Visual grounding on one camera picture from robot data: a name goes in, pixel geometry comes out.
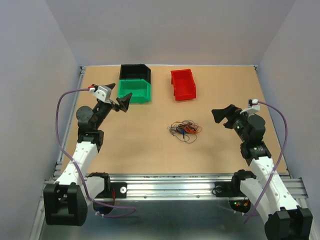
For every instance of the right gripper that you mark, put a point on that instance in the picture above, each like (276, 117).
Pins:
(219, 114)

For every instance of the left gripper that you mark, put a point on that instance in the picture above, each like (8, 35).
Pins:
(123, 103)

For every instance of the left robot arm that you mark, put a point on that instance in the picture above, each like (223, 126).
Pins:
(66, 201)

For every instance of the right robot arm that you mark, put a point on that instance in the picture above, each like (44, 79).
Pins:
(282, 215)

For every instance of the green bin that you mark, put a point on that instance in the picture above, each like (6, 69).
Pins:
(140, 89)

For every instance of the black bin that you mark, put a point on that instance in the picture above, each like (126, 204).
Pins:
(135, 71)

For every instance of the red bin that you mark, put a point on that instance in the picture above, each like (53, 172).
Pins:
(184, 86)

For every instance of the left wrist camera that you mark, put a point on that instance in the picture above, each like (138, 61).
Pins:
(103, 93)

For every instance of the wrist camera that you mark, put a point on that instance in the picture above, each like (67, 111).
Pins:
(103, 93)
(253, 107)

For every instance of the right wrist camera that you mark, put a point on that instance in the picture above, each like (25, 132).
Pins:
(253, 107)

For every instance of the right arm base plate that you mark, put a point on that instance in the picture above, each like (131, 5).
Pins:
(226, 189)

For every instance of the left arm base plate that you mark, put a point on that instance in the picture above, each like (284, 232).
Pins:
(117, 190)

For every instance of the aluminium rail frame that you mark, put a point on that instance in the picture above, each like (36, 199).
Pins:
(170, 153)

